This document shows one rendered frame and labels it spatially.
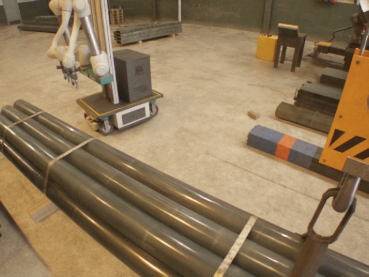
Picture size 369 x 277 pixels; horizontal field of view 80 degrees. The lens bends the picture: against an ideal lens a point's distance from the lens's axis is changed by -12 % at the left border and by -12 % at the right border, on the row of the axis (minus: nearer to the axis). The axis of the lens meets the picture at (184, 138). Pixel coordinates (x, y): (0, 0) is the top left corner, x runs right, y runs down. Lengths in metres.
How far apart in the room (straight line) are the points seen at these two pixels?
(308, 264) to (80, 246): 1.51
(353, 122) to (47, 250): 1.96
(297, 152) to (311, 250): 1.73
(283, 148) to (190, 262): 1.81
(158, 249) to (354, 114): 0.97
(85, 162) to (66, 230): 0.63
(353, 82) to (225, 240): 0.87
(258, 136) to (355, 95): 2.13
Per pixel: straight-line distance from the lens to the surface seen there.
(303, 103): 3.61
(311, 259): 1.02
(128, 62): 2.89
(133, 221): 1.30
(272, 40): 6.31
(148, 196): 1.39
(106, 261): 1.86
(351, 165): 0.73
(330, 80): 4.12
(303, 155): 2.63
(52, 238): 2.11
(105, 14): 2.82
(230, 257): 1.17
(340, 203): 0.79
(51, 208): 2.27
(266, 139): 2.69
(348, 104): 0.67
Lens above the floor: 1.56
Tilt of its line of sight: 33 degrees down
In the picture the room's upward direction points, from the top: straight up
